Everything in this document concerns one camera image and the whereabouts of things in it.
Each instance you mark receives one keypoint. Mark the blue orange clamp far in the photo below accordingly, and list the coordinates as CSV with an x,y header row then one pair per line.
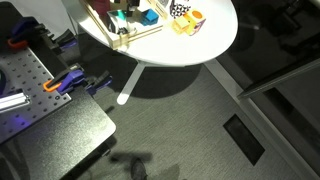
x,y
28,30

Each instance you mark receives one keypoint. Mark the black white patterned cube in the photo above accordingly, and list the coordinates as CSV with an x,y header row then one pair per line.
x,y
178,8

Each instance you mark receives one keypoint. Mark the wooden tray box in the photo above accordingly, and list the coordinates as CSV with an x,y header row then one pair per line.
x,y
133,10

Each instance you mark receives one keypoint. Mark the yellow foam cube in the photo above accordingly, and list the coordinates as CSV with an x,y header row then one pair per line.
x,y
180,25

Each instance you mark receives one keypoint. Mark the blue orange clamp near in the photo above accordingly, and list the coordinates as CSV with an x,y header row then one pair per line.
x,y
74,76

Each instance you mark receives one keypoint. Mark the blue foam cube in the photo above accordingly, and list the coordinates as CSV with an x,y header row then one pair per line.
x,y
149,17

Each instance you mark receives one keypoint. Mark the magenta foam cube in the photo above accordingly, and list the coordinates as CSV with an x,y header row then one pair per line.
x,y
101,6

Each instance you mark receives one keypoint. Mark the dark floor vent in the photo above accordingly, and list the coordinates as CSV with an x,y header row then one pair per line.
x,y
244,139

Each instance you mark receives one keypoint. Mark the dark shoe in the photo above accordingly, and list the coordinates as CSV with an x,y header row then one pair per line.
x,y
138,170

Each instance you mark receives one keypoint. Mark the perforated metal breadboard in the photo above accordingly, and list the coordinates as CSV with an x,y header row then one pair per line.
x,y
25,76

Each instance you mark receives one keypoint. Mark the orange patterned foam cube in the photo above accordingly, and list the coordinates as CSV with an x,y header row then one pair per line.
x,y
196,20

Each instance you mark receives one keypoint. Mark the white foam cube teal triangle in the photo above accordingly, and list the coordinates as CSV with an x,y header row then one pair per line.
x,y
117,22

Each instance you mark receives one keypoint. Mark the white table leg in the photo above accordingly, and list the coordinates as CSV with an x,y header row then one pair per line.
x,y
130,84

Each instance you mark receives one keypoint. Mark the blue orange clamp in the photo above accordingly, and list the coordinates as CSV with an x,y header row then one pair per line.
x,y
28,30
74,76

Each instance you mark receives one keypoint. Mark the silver aluminium rail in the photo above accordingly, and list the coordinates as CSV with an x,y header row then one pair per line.
x,y
13,101

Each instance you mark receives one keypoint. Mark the black table top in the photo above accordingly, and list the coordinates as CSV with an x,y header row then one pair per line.
x,y
51,148

